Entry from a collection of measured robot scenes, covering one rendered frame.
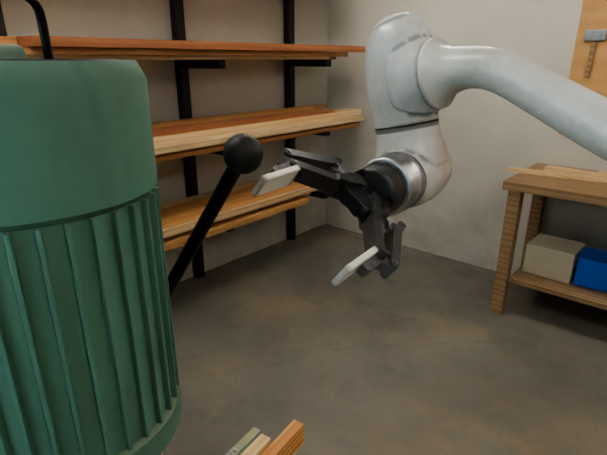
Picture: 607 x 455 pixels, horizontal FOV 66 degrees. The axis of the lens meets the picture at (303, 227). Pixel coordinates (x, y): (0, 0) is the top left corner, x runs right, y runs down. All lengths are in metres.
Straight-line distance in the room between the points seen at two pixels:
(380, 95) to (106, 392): 0.55
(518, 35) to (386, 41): 2.82
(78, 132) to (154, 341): 0.17
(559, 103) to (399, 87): 0.21
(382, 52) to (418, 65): 0.06
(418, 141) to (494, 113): 2.85
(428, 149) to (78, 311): 0.55
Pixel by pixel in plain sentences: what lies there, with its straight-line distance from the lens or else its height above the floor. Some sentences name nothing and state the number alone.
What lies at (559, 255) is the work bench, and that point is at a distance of 3.14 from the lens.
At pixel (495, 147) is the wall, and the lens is 3.59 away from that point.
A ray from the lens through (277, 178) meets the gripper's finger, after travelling 0.54.
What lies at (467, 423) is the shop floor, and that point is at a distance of 2.33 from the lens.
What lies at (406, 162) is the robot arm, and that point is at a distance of 0.69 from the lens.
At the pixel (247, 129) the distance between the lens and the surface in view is 2.97.
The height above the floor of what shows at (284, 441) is 0.94.
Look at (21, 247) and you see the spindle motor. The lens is 0.32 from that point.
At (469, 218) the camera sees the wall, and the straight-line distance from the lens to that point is 3.76.
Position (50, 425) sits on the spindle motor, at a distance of 0.38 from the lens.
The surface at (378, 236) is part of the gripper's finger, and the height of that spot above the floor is 1.30.
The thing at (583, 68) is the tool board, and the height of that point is 1.45.
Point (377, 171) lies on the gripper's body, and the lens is 0.64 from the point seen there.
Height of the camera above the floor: 1.51
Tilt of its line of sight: 20 degrees down
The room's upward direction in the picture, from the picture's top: straight up
